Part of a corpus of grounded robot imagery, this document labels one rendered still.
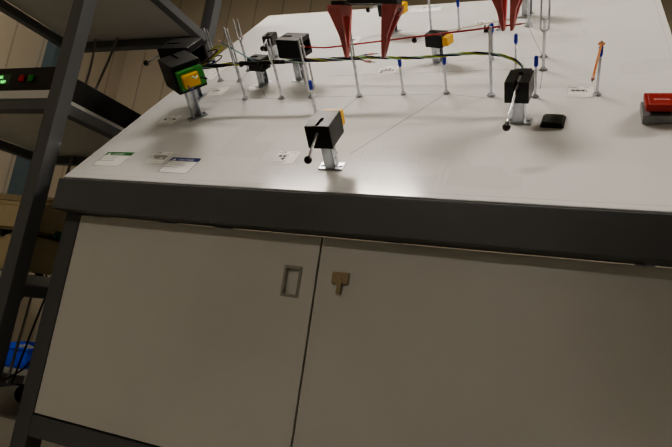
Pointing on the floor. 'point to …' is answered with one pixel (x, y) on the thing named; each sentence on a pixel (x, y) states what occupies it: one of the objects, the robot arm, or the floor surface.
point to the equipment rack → (68, 58)
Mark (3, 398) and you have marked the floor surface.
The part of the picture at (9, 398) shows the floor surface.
